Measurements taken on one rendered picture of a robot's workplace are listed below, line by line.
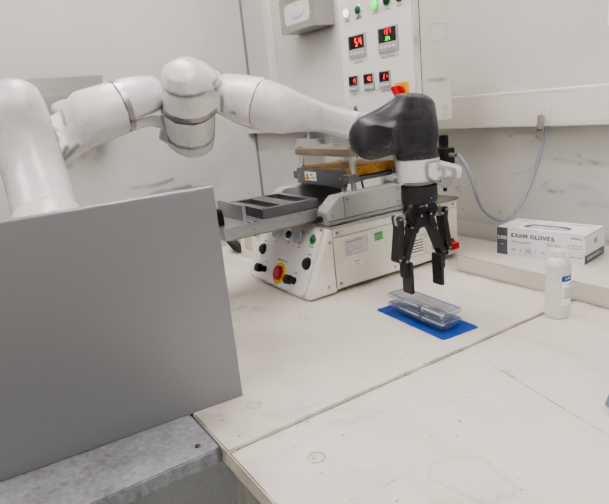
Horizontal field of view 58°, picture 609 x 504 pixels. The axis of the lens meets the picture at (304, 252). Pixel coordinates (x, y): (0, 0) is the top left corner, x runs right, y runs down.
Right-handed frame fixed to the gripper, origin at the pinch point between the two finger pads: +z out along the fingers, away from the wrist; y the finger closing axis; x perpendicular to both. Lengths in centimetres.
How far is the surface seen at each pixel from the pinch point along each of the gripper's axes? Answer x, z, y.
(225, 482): -74, 84, 31
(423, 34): -30, -53, -29
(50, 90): -172, -56, 52
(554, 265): 18.1, -1.9, -19.1
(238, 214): -38.1, -13.9, 26.3
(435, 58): -31, -47, -33
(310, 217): -33.4, -10.5, 8.5
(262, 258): -55, 4, 14
